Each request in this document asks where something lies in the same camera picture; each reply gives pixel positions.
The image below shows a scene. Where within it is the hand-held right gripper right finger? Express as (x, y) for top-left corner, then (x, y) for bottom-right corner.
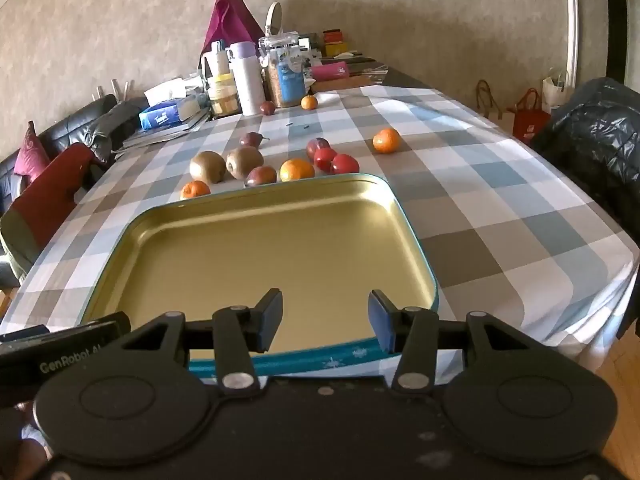
(368, 290), (531, 395)

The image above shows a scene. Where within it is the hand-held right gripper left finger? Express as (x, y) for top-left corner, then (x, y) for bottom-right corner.
(119, 288), (284, 393)

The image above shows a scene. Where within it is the gold metal tin tray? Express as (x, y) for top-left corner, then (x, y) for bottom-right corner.
(80, 172), (441, 378)

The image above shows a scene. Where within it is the red tomato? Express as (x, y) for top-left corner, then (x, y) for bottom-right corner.
(330, 153), (360, 176)
(313, 148), (338, 173)

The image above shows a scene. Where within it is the reddish apple near tray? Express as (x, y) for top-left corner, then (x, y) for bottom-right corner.
(244, 165), (278, 188)

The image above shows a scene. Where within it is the orange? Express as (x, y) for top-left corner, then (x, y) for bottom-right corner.
(279, 158), (316, 183)

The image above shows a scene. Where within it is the red chair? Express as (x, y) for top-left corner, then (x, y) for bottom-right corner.
(0, 142), (103, 281)

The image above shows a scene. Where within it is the brown kiwi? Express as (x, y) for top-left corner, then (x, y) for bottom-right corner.
(189, 151), (227, 184)
(226, 146), (265, 180)

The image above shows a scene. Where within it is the checkered tablecloth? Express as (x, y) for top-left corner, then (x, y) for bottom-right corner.
(0, 85), (640, 376)

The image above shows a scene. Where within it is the magenta cushion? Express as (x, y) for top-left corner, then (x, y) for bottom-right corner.
(14, 121), (51, 183)

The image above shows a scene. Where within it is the stack of magazines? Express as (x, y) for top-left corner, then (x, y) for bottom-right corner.
(120, 110), (213, 150)

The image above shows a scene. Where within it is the glass jar with yellow lid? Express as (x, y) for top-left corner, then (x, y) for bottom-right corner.
(207, 73), (241, 118)

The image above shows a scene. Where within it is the grey jacket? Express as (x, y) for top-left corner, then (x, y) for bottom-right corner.
(85, 101), (148, 161)

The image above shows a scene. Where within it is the blue tissue pack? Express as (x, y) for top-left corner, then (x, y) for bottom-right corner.
(139, 101), (182, 131)

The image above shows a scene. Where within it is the wooden cutting board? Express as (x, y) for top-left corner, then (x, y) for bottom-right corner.
(312, 76), (386, 92)

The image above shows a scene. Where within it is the brown paper bag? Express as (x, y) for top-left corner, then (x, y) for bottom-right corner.
(475, 80), (516, 131)

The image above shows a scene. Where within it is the white thermos with purple lid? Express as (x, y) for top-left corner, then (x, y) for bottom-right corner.
(227, 41), (266, 116)

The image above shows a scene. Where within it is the clear cereal container blue label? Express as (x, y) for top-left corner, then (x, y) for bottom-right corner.
(258, 32), (307, 108)

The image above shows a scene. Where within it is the red paper bag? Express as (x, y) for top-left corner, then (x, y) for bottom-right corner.
(512, 88), (551, 143)

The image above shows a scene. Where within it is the white tissue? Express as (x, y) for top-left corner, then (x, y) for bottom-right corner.
(144, 79), (188, 103)

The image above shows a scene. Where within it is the pink pencil case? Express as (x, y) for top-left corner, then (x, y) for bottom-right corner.
(310, 61), (349, 82)

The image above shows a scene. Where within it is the bundle of white sticks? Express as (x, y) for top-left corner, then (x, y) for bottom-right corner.
(95, 79), (136, 102)

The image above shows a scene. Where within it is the white cup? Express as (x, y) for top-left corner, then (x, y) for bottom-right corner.
(210, 40), (230, 77)

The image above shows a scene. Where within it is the black puffer jacket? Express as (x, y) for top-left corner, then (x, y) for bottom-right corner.
(530, 76), (640, 211)

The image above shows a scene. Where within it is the white paper bag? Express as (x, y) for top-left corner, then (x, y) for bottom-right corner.
(542, 70), (571, 113)

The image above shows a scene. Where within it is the round table mirror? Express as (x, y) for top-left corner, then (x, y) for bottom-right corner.
(265, 2), (284, 36)

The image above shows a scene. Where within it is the magenta bag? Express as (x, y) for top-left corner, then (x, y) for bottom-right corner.
(201, 0), (266, 56)

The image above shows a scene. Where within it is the white upright pole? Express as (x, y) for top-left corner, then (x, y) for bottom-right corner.
(564, 0), (582, 86)

